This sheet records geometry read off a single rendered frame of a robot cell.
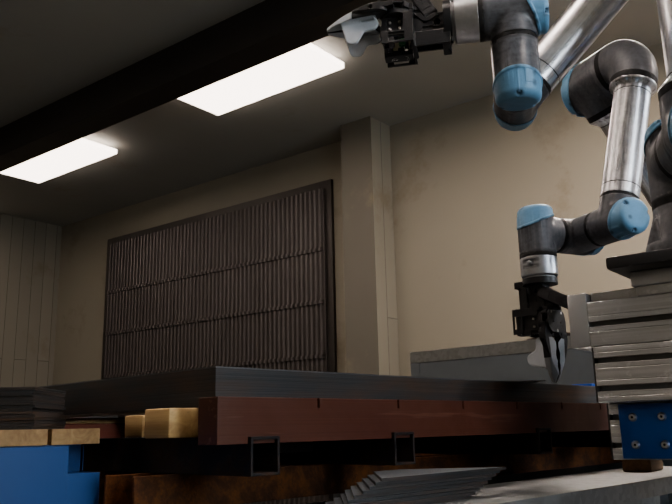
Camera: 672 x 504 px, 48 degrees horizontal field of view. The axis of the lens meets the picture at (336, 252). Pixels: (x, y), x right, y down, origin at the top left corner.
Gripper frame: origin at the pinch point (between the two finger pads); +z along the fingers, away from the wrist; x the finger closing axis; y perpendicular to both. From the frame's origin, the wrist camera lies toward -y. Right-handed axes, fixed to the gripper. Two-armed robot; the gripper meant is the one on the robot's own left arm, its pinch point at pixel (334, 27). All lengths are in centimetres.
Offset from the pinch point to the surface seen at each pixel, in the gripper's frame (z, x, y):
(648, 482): -49, 45, 73
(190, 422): 18, -9, 68
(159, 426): 21, -10, 69
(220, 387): 13, -10, 64
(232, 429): 10, -12, 70
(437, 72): 4, 352, -225
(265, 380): 9, -3, 62
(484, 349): -19, 152, 22
